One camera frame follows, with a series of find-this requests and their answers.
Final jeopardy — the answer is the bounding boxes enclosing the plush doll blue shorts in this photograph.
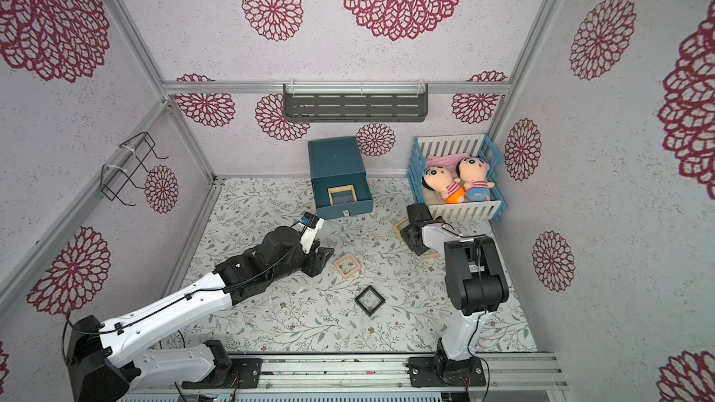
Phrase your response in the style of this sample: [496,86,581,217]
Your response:
[455,157,495,202]

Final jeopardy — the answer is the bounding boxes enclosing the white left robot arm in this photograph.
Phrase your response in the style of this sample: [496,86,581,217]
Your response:
[65,226,334,401]

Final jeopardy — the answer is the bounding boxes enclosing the grey wall shelf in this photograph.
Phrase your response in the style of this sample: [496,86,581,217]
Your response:
[283,83,428,123]

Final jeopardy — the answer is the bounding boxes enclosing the blue white toy crib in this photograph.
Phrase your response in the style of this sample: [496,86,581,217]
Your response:
[408,134,506,221]

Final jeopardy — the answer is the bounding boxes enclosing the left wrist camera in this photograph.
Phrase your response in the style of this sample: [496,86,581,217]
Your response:
[298,212,324,255]

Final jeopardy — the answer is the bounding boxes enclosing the beige brooch box right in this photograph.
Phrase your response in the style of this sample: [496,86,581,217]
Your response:
[420,251,441,261]

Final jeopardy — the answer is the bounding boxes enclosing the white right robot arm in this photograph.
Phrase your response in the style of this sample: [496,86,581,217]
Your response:
[400,203,509,390]

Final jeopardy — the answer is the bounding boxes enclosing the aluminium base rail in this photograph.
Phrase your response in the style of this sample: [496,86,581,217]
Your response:
[124,353,575,401]

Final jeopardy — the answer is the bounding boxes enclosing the black brooch box centre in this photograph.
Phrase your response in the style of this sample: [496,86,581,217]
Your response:
[355,286,385,318]

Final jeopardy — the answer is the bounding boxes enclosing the pink crib blanket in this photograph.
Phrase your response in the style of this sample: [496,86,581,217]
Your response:
[426,153,469,173]

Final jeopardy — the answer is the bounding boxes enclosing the small beige brooch box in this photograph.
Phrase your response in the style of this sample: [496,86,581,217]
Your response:
[333,253,362,279]

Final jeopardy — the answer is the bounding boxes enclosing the large yellow brooch box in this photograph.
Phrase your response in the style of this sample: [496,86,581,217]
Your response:
[328,184,358,206]

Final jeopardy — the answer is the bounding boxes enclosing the black wire wall rack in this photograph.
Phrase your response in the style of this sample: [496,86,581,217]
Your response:
[99,131,168,207]

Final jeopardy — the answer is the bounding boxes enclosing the plush doll orange shorts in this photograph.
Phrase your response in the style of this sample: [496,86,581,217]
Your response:
[422,167,467,205]

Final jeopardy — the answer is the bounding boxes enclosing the teal three-drawer cabinet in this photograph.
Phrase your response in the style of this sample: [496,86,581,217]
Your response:
[308,137,374,220]

